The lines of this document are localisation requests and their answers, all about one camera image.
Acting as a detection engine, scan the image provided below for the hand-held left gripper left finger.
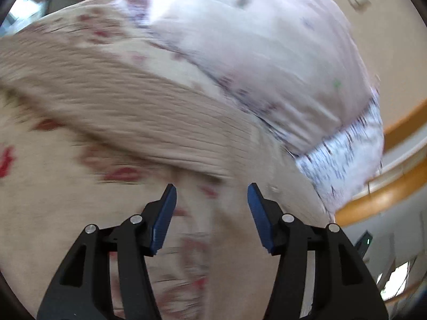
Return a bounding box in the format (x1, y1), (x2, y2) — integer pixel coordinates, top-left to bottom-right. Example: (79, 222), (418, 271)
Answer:
(36, 183), (177, 320)

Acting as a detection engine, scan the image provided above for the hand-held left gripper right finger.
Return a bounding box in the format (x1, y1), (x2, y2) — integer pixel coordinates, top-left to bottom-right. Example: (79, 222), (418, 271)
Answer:
(247, 183), (390, 320)

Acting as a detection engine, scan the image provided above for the beige cable-knit sweater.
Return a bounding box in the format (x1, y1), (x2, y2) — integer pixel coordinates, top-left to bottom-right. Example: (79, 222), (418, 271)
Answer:
(0, 35), (287, 182)

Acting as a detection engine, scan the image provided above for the pale blue floral pillow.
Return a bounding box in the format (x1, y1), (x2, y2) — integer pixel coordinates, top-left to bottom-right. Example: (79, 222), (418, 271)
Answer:
(294, 90), (385, 209)

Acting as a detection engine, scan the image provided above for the floral bed quilt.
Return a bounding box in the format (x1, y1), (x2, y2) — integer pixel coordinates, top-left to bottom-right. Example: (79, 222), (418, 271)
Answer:
(0, 0), (334, 320)

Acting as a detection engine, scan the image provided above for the wooden headboard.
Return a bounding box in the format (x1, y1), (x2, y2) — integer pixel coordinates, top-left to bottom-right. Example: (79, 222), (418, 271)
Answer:
(335, 99), (427, 228)

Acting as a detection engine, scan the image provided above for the pink floral pillow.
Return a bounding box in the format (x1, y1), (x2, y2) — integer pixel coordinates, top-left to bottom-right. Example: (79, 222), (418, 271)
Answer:
(147, 0), (376, 155)

